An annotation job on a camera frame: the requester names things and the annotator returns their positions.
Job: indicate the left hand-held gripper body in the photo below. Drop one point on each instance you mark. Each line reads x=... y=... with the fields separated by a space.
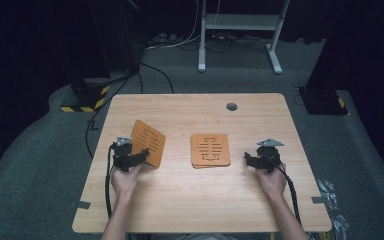
x=123 y=156

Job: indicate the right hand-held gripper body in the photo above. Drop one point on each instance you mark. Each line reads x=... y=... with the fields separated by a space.
x=270 y=156

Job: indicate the orange wooden slotted coaster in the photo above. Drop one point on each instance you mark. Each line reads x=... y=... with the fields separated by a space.
x=210 y=166
x=153 y=146
x=196 y=156

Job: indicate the person's left hand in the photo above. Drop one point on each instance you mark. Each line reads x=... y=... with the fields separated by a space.
x=125 y=183

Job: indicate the person's right hand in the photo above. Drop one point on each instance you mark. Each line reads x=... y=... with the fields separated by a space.
x=273 y=185

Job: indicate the grey tape strip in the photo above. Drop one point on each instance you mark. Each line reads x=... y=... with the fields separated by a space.
x=319 y=200
x=81 y=205

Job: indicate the black base with striped tape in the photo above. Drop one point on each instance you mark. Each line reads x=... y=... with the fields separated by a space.
x=86 y=98

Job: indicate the crumpled silver tape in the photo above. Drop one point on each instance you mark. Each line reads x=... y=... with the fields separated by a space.
x=340 y=225
x=328 y=193

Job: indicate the black perforated stand base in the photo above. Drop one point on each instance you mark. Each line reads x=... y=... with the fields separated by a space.
x=323 y=101

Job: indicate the power strip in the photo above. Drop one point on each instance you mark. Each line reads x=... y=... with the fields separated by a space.
x=161 y=38

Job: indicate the white metal stand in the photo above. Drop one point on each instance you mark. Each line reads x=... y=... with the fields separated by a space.
x=240 y=21

